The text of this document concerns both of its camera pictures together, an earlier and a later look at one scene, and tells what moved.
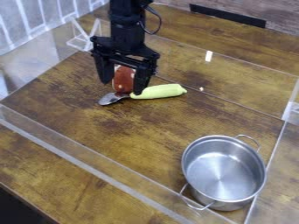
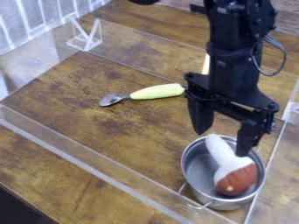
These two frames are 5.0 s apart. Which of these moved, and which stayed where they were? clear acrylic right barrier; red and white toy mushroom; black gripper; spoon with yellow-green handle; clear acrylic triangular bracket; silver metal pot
Moved: black gripper; red and white toy mushroom
Stayed: silver metal pot; clear acrylic right barrier; clear acrylic triangular bracket; spoon with yellow-green handle
